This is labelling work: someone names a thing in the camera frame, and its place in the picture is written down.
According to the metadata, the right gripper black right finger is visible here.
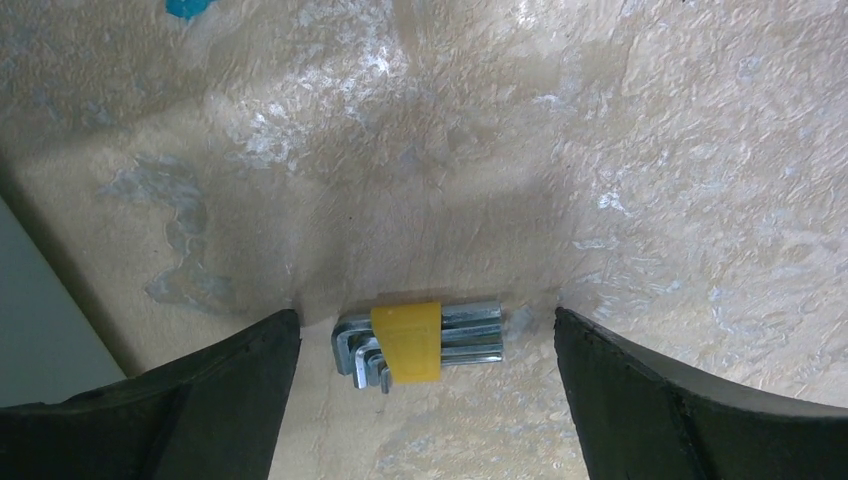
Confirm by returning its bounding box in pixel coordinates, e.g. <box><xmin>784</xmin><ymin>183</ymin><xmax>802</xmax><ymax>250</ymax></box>
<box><xmin>554</xmin><ymin>308</ymin><xmax>847</xmax><ymax>479</ymax></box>

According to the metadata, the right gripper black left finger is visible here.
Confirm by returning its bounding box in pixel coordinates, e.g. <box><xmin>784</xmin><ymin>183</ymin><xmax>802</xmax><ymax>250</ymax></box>
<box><xmin>1</xmin><ymin>309</ymin><xmax>301</xmax><ymax>479</ymax></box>

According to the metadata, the translucent green tool box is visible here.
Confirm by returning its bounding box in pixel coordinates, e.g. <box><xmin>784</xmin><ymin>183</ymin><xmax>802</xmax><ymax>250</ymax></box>
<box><xmin>1</xmin><ymin>203</ymin><xmax>126</xmax><ymax>407</ymax></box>

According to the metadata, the yellow clip hex key set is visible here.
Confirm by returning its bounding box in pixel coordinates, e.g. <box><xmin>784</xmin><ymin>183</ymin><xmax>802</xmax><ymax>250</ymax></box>
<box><xmin>331</xmin><ymin>301</ymin><xmax>504</xmax><ymax>394</ymax></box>

